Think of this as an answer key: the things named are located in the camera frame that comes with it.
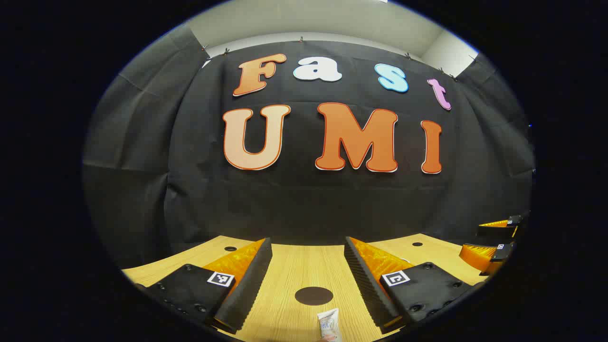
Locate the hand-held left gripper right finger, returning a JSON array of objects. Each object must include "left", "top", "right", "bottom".
[{"left": 344, "top": 236, "right": 487, "bottom": 333}]

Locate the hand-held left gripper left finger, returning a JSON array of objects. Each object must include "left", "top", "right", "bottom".
[{"left": 135, "top": 237, "right": 273, "bottom": 334}]

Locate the white toothpaste tube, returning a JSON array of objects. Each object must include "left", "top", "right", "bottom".
[{"left": 317, "top": 308, "right": 342, "bottom": 342}]

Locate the round brown coaster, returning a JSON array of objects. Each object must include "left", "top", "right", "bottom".
[{"left": 294, "top": 286, "right": 334, "bottom": 306}]

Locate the wooden desktop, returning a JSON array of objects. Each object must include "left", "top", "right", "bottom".
[{"left": 121, "top": 234, "right": 490, "bottom": 342}]

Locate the black backdrop cloth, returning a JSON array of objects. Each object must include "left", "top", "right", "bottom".
[{"left": 82, "top": 21, "right": 536, "bottom": 269}]

